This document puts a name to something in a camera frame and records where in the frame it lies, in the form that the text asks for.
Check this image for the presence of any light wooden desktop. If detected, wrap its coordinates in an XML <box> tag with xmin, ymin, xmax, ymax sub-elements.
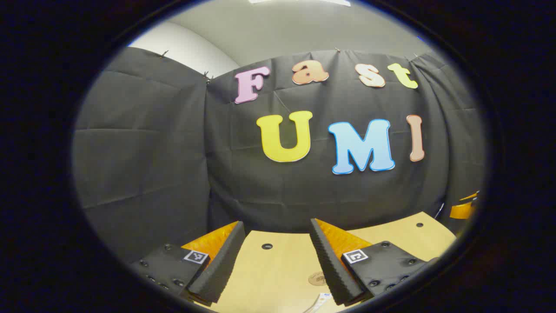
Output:
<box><xmin>208</xmin><ymin>212</ymin><xmax>457</xmax><ymax>313</ymax></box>

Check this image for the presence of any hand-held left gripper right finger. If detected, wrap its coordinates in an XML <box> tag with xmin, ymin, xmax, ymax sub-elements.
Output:
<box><xmin>309</xmin><ymin>218</ymin><xmax>440</xmax><ymax>306</ymax></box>

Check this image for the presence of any ceiling light panel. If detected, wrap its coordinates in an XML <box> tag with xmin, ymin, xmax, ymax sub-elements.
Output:
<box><xmin>248</xmin><ymin>0</ymin><xmax>351</xmax><ymax>7</ymax></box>

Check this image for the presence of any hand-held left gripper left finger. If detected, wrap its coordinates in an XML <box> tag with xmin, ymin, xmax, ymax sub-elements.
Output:
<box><xmin>130</xmin><ymin>220</ymin><xmax>246</xmax><ymax>307</ymax></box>

